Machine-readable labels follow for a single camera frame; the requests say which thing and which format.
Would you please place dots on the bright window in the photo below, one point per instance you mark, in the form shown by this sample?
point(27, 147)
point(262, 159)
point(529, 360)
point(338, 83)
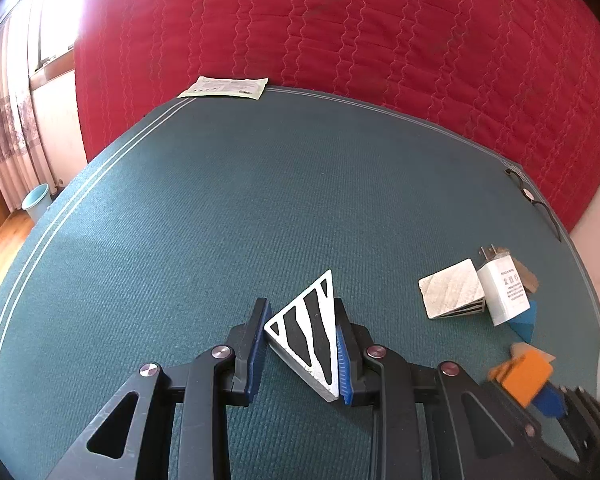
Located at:
point(62, 5)

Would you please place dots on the blue block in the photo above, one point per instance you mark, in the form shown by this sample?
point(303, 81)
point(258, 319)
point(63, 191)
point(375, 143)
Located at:
point(526, 322)

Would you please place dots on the red quilted blanket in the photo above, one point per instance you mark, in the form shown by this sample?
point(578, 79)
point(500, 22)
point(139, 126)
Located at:
point(330, 25)

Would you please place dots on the white square block striped sides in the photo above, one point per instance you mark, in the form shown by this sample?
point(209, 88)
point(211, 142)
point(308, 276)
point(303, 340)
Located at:
point(450, 287)

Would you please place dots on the white paper sheet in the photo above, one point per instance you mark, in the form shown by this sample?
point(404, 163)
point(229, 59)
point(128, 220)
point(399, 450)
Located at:
point(225, 87)

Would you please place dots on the orange block black stripes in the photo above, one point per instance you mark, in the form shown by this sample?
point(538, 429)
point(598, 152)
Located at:
point(525, 375)

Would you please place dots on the tan wooden block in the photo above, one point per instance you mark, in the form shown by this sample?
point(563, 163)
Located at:
point(529, 280)
point(532, 350)

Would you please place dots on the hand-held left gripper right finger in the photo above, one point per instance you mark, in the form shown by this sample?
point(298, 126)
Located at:
point(342, 362)

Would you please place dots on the light blue waste bin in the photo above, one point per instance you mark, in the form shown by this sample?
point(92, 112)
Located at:
point(35, 202)

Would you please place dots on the white triangular block black stripes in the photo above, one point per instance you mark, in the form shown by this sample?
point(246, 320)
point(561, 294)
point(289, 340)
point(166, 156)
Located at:
point(305, 330)

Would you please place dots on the patterned window curtain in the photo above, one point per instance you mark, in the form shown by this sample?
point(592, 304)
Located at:
point(5, 125)

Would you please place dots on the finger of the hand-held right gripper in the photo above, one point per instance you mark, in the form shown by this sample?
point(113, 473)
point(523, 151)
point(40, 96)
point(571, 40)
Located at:
point(550, 401)

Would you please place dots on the white charger adapter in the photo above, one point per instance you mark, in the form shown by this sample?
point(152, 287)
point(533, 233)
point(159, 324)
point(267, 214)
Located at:
point(505, 292)

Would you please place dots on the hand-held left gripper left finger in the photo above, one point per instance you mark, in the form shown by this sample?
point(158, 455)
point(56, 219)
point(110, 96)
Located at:
point(257, 355)

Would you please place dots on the green table mat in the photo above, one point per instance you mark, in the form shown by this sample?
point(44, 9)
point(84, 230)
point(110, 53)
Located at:
point(180, 235)

